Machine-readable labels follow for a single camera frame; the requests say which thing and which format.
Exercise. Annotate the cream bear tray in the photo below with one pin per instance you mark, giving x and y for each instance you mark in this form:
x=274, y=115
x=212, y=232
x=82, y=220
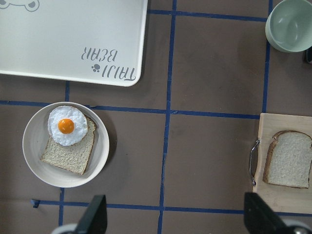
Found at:
x=93, y=41

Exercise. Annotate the fried egg toy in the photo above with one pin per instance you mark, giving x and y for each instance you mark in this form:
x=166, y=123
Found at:
x=67, y=125

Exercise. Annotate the cream round plate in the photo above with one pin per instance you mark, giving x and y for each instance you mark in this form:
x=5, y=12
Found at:
x=35, y=139

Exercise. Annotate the wooden cutting board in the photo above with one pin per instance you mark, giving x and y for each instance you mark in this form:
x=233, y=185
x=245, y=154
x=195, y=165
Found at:
x=281, y=198

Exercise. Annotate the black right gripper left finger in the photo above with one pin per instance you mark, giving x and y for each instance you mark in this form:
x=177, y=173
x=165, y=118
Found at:
x=94, y=220

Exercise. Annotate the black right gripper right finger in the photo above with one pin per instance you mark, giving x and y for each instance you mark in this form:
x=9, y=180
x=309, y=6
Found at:
x=259, y=218

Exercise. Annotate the bread slice on plate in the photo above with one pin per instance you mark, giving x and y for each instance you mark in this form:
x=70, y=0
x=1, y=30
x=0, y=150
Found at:
x=73, y=158

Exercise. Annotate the green bowl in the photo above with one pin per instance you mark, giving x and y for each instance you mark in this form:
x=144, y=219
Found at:
x=289, y=26

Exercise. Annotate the white bread slice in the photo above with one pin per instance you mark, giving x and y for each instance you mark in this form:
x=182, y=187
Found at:
x=289, y=160

